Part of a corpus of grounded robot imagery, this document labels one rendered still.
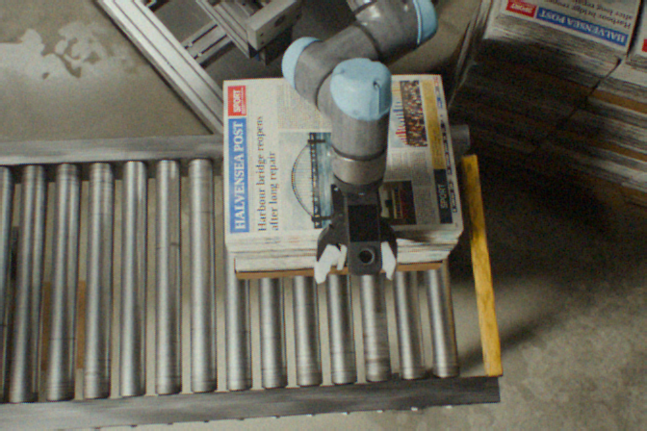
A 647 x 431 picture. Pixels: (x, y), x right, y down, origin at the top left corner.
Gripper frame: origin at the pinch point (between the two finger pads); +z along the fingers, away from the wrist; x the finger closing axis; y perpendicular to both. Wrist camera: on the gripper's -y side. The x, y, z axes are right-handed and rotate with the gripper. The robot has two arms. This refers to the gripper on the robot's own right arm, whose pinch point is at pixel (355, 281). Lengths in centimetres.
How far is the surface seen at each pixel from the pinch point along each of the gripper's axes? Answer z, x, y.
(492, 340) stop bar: 23.3, -26.7, 5.4
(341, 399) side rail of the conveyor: 29.7, 1.8, -1.5
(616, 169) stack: 42, -84, 78
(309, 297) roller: 19.1, 6.8, 14.1
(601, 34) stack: -12, -57, 57
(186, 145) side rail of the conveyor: 1.2, 30.0, 39.7
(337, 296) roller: 19.2, 1.6, 14.1
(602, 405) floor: 101, -82, 39
